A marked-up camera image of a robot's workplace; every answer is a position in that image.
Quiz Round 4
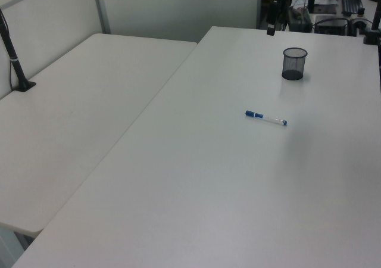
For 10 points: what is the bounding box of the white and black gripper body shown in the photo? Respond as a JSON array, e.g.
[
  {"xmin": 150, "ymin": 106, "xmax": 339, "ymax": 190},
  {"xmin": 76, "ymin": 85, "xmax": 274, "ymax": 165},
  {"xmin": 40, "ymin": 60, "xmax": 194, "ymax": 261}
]
[{"xmin": 266, "ymin": 0, "xmax": 280, "ymax": 29}]

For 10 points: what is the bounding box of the blue and white marker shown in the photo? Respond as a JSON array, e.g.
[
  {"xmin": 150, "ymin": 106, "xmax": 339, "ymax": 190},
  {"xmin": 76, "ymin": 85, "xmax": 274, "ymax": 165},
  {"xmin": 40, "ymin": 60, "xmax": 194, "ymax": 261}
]
[{"xmin": 245, "ymin": 110, "xmax": 288, "ymax": 127}]

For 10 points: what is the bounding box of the black and green device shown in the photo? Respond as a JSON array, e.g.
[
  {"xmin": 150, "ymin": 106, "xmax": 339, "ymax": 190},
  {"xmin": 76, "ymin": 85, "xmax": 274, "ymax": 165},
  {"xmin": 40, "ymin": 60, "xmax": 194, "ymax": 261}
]
[{"xmin": 286, "ymin": 7, "xmax": 313, "ymax": 32}]

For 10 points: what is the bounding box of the black mesh pen cup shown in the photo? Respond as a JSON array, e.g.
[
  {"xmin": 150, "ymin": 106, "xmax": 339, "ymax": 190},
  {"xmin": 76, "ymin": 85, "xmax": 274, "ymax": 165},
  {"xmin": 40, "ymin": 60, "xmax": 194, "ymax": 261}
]
[{"xmin": 281, "ymin": 47, "xmax": 309, "ymax": 81}]

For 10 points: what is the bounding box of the black keyboard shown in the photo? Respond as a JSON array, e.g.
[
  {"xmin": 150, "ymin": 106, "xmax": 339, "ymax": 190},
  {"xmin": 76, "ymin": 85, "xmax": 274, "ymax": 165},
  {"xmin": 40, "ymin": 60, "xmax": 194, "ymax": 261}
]
[{"xmin": 340, "ymin": 0, "xmax": 366, "ymax": 16}]

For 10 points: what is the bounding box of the black box with cables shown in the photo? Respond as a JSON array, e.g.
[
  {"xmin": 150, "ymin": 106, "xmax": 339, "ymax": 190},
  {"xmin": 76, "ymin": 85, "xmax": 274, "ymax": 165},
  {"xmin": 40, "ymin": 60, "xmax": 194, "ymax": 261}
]
[{"xmin": 314, "ymin": 14, "xmax": 358, "ymax": 37}]

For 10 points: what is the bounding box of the black clamp mount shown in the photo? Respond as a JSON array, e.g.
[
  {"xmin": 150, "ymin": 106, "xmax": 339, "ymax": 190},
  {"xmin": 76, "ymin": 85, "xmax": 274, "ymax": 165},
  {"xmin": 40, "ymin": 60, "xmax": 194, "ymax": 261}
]
[{"xmin": 361, "ymin": 2, "xmax": 381, "ymax": 45}]

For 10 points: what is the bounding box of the grey partition corner post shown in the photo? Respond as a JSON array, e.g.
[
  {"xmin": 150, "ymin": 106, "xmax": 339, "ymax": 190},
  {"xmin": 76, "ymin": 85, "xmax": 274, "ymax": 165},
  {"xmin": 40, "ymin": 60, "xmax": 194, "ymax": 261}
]
[{"xmin": 91, "ymin": 0, "xmax": 111, "ymax": 35}]

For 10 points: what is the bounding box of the black camera pole with base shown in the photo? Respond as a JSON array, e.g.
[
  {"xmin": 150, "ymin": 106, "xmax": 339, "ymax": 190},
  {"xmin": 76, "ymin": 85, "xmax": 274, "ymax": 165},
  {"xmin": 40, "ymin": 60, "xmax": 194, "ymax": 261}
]
[{"xmin": 0, "ymin": 8, "xmax": 37, "ymax": 93}]

